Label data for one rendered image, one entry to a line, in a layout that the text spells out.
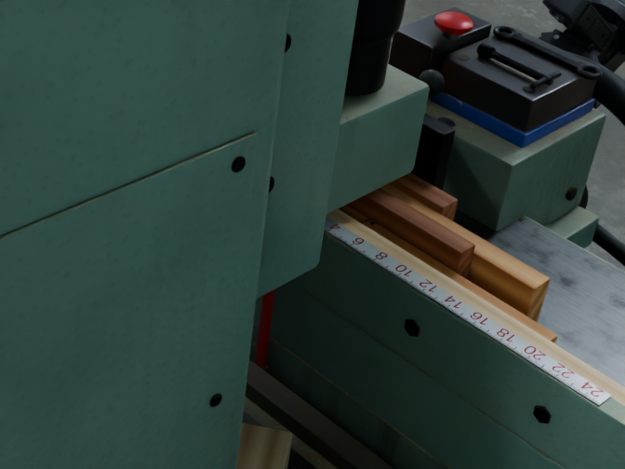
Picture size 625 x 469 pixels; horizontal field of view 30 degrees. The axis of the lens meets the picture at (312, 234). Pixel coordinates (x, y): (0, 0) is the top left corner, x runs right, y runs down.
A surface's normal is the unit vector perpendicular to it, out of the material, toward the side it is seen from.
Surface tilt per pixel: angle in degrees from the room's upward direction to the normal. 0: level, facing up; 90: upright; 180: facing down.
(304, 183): 90
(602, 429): 90
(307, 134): 90
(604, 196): 0
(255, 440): 0
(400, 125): 90
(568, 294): 0
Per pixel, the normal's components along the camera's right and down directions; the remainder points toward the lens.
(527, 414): -0.69, 0.35
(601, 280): 0.12, -0.81
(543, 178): 0.72, 0.47
